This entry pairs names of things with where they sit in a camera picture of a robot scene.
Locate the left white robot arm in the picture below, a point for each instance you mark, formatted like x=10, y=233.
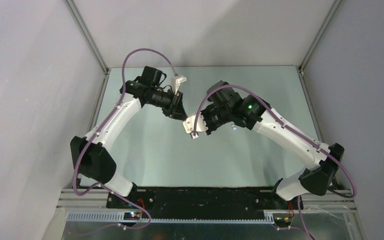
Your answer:
x=91, y=153

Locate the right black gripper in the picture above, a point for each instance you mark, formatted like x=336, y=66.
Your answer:
x=204, y=113

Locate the aluminium frame post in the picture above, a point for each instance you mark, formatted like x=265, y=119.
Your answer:
x=86, y=34
x=319, y=34

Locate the right aluminium frame post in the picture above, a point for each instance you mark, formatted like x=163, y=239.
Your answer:
x=319, y=34

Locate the left aluminium frame post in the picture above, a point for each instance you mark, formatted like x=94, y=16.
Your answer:
x=86, y=34

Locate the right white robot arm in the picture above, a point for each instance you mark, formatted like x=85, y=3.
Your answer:
x=320, y=160

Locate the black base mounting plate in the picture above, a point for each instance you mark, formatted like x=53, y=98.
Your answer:
x=209, y=203

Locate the right controller board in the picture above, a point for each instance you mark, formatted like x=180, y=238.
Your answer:
x=283, y=222

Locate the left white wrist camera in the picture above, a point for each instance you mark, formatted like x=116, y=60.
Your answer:
x=176, y=82

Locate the controller board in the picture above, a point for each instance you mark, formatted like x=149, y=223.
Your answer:
x=132, y=216
x=283, y=222

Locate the left controller board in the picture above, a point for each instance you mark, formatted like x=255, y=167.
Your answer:
x=132, y=216

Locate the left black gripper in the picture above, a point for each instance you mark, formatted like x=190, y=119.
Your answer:
x=177, y=111

